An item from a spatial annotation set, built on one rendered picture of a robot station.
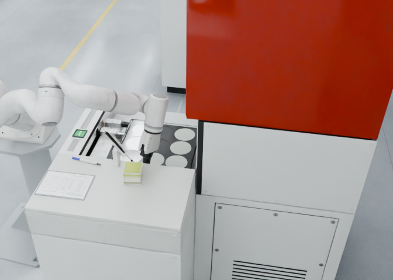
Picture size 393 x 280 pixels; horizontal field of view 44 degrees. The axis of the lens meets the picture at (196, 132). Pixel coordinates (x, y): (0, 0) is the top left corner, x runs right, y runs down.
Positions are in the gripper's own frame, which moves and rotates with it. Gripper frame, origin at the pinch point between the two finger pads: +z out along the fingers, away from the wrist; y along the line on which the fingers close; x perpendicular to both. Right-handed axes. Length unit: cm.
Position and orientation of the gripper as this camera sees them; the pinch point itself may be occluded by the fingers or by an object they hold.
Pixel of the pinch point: (146, 161)
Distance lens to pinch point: 218.9
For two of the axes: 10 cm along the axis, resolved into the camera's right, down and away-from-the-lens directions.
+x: 8.2, 3.6, -4.5
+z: -2.1, 9.2, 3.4
